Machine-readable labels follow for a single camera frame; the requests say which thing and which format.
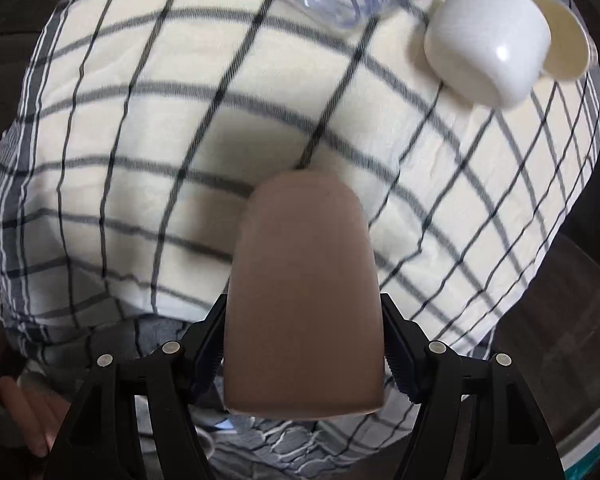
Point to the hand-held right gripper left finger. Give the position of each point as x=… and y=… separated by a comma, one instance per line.
x=207, y=355

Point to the person's left hand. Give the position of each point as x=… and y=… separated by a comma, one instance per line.
x=15, y=405

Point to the white cup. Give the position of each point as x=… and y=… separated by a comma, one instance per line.
x=485, y=45

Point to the checked white cloth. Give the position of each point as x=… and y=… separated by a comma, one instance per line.
x=180, y=160

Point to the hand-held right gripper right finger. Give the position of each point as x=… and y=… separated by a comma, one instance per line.
x=399, y=355

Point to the brown cup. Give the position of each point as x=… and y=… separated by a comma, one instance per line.
x=300, y=300

